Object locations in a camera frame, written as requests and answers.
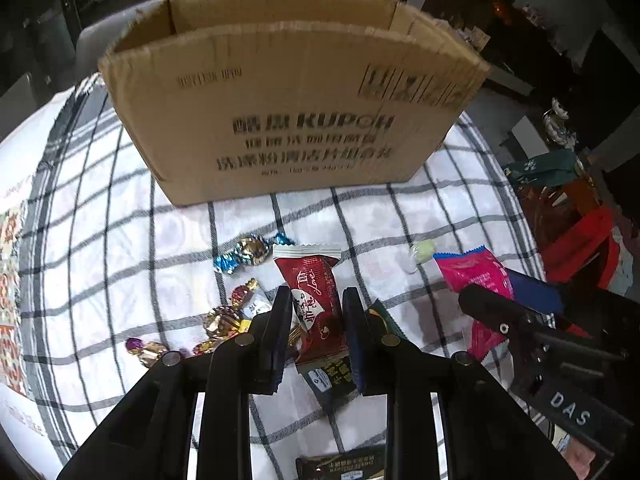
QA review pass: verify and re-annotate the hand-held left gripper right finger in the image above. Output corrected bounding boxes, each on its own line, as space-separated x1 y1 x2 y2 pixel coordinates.
340 287 581 480

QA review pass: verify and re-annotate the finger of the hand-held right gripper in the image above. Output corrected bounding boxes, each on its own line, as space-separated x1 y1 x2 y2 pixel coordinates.
458 286 623 377
502 267 601 336

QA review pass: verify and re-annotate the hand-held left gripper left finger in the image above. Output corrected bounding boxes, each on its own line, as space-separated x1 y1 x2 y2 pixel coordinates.
56 285 296 480

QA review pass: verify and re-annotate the pink snack packet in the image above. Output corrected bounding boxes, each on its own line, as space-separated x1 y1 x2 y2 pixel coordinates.
432 246 517 361

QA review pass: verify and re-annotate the dark red snack packet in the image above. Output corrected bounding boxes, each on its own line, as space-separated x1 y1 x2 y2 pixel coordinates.
272 243 351 365

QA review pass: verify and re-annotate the brown cardboard box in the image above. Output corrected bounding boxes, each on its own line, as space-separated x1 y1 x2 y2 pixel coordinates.
97 0 493 207

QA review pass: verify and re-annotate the white silver wrapped candy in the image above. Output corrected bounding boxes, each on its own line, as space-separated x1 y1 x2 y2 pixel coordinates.
248 292 273 319

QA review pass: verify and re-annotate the dark green snack packet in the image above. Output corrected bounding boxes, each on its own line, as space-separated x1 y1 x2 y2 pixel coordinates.
295 299 408 408

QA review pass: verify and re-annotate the gold striped wrapped candy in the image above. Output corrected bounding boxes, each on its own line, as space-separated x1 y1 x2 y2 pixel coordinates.
206 305 252 339

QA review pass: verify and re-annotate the red gold wrapped candy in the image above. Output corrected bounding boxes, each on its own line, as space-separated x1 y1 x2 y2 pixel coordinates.
192 337 222 359
230 277 261 311

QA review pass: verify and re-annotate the red bag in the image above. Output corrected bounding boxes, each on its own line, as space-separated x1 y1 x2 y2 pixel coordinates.
541 206 622 292

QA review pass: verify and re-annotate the blue gold wrapped candy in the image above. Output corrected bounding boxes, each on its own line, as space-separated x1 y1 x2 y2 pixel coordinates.
213 232 296 276

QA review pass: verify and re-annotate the pale green wrapped candy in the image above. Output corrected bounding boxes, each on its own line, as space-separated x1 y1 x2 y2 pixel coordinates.
404 240 437 275

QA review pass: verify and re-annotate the black snack packet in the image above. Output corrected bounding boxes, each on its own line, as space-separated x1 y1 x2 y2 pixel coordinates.
295 442 388 480

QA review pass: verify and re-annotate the dark green bag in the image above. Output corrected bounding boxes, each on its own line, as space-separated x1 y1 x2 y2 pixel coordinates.
502 149 584 187

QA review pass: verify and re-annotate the purple gold wrapped candy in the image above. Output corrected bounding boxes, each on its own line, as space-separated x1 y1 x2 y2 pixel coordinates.
126 337 169 368

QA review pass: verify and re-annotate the black white plaid cloth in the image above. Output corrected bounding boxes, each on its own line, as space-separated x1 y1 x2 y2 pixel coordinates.
27 72 548 480

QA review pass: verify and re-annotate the ceramic figurine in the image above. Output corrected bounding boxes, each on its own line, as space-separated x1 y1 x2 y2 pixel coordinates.
545 97 574 149

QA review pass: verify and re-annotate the white printed sheet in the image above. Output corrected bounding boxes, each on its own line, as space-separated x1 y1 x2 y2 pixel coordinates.
0 94 68 480

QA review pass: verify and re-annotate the grey chair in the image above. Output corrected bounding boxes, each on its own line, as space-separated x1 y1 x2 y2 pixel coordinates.
75 0 167 79

